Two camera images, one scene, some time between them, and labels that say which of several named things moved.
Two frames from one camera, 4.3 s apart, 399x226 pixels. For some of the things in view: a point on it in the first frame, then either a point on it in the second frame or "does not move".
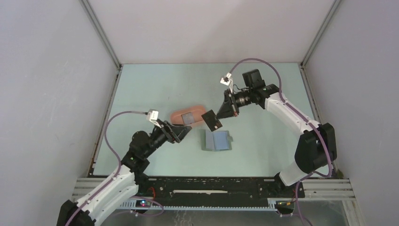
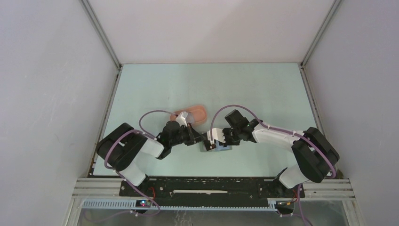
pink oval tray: x=198 y=111 does not move
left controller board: x=143 y=203 does not move
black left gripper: x=173 y=133 -> x=194 y=136
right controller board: x=284 y=204 does not move
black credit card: x=211 y=120 -> x=208 y=145
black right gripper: x=228 y=109 -> x=227 y=142
